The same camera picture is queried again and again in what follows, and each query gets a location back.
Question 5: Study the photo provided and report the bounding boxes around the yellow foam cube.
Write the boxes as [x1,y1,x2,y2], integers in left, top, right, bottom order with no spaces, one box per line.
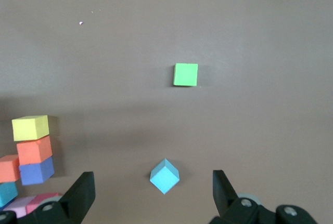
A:
[11,115,50,142]

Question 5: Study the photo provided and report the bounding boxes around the green foam cube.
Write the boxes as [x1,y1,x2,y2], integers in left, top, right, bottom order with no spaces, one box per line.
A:
[173,63,199,87]

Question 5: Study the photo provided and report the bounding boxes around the pink foam cube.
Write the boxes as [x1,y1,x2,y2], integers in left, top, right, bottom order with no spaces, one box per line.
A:
[2,195,36,219]

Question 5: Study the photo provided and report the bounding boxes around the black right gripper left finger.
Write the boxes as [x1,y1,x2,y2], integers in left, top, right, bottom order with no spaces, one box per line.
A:
[0,171,96,224]

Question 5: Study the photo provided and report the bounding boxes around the purple foam cube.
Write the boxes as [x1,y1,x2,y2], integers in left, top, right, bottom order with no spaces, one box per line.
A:
[18,156,55,186]

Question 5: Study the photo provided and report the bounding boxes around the cyan foam cube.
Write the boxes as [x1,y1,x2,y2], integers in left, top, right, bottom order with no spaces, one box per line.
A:
[0,181,19,208]
[149,158,181,195]

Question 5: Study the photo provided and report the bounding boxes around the orange foam cube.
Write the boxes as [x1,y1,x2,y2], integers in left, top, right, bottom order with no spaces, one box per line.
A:
[0,155,21,183]
[16,135,54,166]

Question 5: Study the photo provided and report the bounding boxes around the red foam cube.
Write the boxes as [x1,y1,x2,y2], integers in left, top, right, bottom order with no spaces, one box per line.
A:
[25,192,63,214]

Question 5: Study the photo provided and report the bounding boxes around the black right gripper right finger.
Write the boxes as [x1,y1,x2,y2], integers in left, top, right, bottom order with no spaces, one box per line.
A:
[210,169,319,224]

